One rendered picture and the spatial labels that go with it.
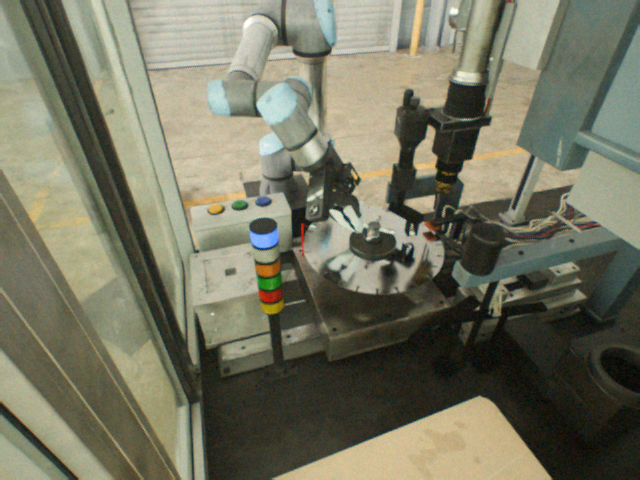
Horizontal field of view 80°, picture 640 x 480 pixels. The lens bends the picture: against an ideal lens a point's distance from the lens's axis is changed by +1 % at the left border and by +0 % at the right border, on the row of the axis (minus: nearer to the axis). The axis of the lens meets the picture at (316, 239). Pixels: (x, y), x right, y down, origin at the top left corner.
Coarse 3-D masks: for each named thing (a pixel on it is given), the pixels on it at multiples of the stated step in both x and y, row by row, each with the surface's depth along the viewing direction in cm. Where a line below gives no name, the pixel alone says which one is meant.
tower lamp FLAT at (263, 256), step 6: (252, 246) 61; (276, 246) 62; (258, 252) 61; (264, 252) 61; (270, 252) 61; (276, 252) 62; (258, 258) 62; (264, 258) 62; (270, 258) 62; (276, 258) 63
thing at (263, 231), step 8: (256, 224) 60; (264, 224) 60; (272, 224) 60; (256, 232) 59; (264, 232) 59; (272, 232) 59; (256, 240) 60; (264, 240) 59; (272, 240) 60; (264, 248) 60
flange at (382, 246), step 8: (352, 232) 92; (384, 232) 91; (352, 240) 89; (360, 240) 89; (376, 240) 87; (384, 240) 89; (392, 240) 89; (352, 248) 88; (360, 248) 87; (368, 248) 87; (376, 248) 86; (384, 248) 87; (392, 248) 87; (368, 256) 85; (376, 256) 85; (384, 256) 86
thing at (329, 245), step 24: (384, 216) 98; (312, 240) 91; (336, 240) 91; (408, 240) 90; (432, 240) 90; (312, 264) 84; (336, 264) 84; (360, 264) 84; (384, 264) 84; (408, 264) 84; (432, 264) 84; (360, 288) 78; (384, 288) 78; (408, 288) 78
